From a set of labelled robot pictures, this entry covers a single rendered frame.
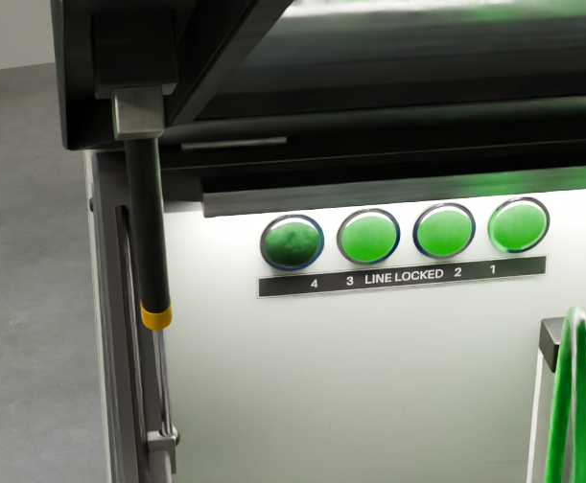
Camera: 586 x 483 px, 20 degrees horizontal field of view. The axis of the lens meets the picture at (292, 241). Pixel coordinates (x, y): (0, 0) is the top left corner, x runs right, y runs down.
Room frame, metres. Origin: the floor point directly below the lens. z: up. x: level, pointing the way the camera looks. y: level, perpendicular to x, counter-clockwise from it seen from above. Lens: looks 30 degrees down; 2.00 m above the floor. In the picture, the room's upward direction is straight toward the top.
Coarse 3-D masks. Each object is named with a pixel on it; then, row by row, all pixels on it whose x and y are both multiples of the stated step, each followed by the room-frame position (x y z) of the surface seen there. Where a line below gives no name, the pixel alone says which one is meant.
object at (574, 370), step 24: (576, 312) 0.92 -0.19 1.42; (576, 336) 0.89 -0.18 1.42; (576, 360) 0.86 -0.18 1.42; (576, 384) 0.84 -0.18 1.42; (552, 408) 1.03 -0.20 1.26; (576, 408) 0.82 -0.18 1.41; (552, 432) 1.03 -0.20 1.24; (576, 432) 0.80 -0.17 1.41; (552, 456) 1.03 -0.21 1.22; (576, 456) 0.79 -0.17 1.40; (552, 480) 1.03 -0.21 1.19; (576, 480) 0.77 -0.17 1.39
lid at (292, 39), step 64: (64, 0) 0.69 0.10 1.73; (128, 0) 0.71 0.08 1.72; (192, 0) 0.72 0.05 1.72; (256, 0) 0.52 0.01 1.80; (320, 0) 0.63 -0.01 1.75; (384, 0) 0.65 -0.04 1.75; (448, 0) 0.66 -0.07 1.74; (512, 0) 0.67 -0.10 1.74; (576, 0) 0.69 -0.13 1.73; (64, 64) 0.65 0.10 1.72; (128, 64) 0.72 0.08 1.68; (192, 64) 0.76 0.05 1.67; (256, 64) 0.82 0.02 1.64; (320, 64) 0.84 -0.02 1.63; (384, 64) 0.86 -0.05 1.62; (448, 64) 0.89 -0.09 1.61; (512, 64) 0.92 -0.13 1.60; (576, 64) 0.94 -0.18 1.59; (64, 128) 0.93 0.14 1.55; (128, 128) 0.72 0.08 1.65; (192, 128) 0.98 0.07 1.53; (256, 128) 1.02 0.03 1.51; (320, 128) 1.07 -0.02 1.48; (384, 128) 1.12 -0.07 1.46
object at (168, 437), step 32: (128, 160) 0.78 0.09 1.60; (160, 192) 0.80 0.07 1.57; (160, 224) 0.81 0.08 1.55; (160, 256) 0.82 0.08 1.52; (160, 288) 0.83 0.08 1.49; (160, 320) 0.85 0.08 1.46; (160, 352) 0.87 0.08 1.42; (160, 384) 0.89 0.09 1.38; (160, 416) 0.91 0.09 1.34; (160, 448) 0.92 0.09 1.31
